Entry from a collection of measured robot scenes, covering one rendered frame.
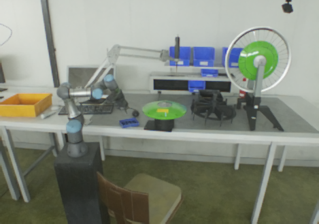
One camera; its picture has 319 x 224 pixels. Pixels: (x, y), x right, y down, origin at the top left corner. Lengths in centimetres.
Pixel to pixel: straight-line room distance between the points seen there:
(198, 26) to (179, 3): 29
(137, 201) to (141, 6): 183
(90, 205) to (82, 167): 31
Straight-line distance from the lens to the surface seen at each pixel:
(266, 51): 185
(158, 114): 143
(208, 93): 218
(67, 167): 147
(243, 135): 160
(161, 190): 151
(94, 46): 253
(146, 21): 235
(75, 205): 167
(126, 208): 120
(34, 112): 201
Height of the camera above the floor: 165
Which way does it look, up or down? 21 degrees down
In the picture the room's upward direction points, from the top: straight up
